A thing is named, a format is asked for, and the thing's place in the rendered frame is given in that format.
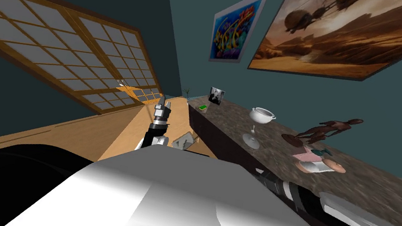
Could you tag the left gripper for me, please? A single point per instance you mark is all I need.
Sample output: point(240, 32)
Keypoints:
point(161, 114)

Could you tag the small plant in vase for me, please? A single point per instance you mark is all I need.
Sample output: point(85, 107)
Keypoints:
point(187, 94)

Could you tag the green book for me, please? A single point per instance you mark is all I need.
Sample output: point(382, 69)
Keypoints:
point(202, 107)

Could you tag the white tureen bowl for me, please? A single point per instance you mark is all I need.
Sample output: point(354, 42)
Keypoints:
point(262, 116)

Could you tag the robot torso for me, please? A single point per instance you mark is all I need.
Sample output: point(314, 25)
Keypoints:
point(178, 206)

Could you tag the wooden lattice sliding door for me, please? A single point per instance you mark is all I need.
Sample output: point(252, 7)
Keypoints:
point(55, 37)

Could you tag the brown human figure statue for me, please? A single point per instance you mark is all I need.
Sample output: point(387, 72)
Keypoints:
point(321, 131)

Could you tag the pink and white figurine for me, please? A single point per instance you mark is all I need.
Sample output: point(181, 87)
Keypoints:
point(316, 163)

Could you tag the dark sideboard with stone top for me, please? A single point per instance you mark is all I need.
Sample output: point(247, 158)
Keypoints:
point(375, 185)

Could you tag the black and white photo frame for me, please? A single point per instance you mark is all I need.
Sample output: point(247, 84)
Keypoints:
point(216, 96)

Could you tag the colourful abstract wall picture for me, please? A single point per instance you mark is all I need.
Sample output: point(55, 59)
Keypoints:
point(232, 33)

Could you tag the brown desert wall picture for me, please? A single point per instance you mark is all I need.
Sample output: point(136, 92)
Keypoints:
point(338, 37)

